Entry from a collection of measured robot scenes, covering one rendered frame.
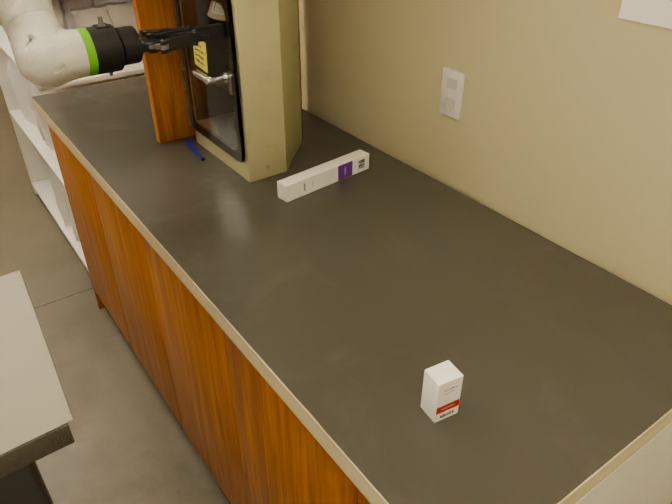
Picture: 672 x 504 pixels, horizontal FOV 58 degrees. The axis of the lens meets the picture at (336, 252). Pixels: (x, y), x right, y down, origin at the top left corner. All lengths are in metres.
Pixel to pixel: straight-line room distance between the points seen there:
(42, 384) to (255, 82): 0.85
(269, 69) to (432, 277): 0.64
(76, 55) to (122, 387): 1.41
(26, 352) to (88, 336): 1.77
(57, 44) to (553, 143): 1.01
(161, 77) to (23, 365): 1.07
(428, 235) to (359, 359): 0.42
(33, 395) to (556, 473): 0.73
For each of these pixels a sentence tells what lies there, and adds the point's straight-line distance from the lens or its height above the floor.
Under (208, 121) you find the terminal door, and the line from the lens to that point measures 1.68.
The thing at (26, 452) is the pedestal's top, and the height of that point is 0.93.
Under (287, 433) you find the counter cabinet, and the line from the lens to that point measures 1.17.
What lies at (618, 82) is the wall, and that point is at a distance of 1.27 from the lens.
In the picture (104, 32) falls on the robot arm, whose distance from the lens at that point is 1.36.
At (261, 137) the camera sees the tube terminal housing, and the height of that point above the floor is 1.05.
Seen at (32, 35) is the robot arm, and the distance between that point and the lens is 1.33.
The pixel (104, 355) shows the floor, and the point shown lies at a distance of 2.57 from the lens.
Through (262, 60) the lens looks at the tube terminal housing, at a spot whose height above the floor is 1.24.
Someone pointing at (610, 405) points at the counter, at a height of 0.94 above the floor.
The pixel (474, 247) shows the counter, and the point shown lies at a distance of 1.33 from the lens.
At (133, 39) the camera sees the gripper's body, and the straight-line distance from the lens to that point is 1.37.
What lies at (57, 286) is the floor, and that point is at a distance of 3.03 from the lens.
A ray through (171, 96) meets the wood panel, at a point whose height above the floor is 1.07.
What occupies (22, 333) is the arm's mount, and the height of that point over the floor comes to 1.12.
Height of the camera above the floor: 1.65
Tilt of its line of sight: 34 degrees down
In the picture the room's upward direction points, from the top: straight up
